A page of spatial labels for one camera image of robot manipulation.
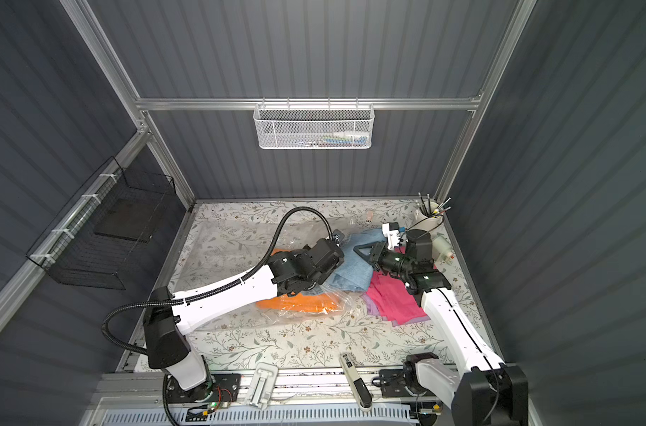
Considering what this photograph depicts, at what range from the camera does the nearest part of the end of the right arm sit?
62 cm

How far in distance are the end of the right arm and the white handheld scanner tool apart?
30cm

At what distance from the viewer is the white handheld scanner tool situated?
0.69 m
